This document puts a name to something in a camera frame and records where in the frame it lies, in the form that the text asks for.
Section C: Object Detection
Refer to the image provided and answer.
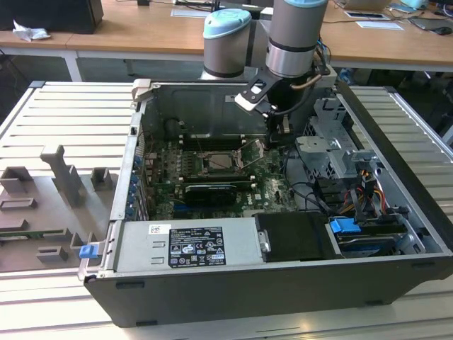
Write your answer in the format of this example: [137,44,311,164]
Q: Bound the teal object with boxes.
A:
[398,0,430,12]

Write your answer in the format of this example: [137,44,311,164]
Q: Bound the black RAM slot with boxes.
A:
[183,169,251,177]
[180,135,243,145]
[182,141,244,151]
[183,174,256,182]

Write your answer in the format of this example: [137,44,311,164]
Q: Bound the black camera cable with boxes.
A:
[261,81,321,118]

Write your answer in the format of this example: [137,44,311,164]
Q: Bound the white paper sheet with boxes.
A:
[355,20,405,32]

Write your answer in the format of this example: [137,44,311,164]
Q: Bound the grey desk cable hatch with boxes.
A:
[170,7,213,18]
[344,10,387,21]

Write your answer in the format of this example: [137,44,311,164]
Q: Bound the black grey PC case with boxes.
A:
[82,77,453,329]

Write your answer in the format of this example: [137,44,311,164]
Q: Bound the blue cable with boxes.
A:
[316,33,333,68]

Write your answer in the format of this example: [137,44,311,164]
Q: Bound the thin red wire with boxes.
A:
[143,130,159,153]

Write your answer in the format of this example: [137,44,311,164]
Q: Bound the green RAM stick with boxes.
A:
[0,229,67,237]

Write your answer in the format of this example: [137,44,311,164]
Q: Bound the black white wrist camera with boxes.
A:
[234,75,281,113]

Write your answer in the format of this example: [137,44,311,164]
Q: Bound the black cylindrical part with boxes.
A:
[164,118,185,140]

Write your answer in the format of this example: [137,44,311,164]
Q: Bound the black graphics card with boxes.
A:
[183,181,238,208]

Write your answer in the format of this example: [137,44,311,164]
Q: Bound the hard disk in blue carrier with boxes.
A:
[328,217,407,259]

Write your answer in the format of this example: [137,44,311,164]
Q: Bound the grey parts rack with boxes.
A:
[0,144,120,274]

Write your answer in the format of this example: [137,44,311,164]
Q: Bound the metal socket cover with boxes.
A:
[240,138,266,170]

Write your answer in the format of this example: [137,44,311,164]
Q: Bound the black plastic shroud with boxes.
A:
[253,211,338,264]

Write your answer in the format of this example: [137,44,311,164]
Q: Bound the beige case latch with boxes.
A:
[130,78,154,104]

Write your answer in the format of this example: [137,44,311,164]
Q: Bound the black computer tower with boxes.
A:
[0,0,105,35]

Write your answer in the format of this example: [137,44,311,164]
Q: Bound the multicolour power wire loom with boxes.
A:
[345,169,386,217]

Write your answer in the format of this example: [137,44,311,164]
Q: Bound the CPU socket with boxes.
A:
[195,150,247,174]

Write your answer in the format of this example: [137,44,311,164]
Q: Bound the crumpled white paper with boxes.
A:
[12,19,51,43]

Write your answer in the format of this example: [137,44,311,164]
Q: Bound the silver CPU green substrate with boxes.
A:
[204,153,236,170]

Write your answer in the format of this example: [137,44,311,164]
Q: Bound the thick black cable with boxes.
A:
[282,147,346,222]

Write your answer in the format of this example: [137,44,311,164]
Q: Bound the grey power supply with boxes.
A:
[113,217,272,274]

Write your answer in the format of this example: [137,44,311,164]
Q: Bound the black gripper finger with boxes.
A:
[267,115,295,147]

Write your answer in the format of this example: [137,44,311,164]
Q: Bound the green motherboard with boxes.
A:
[141,136,302,221]

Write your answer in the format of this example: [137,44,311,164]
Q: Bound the dark flat tablet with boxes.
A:
[407,16,453,32]

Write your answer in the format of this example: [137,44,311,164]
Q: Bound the metal disk bay cage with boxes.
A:
[294,97,385,182]

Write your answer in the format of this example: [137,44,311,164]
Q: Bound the wooden desk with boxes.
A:
[316,0,453,74]
[0,21,104,84]
[66,0,275,77]

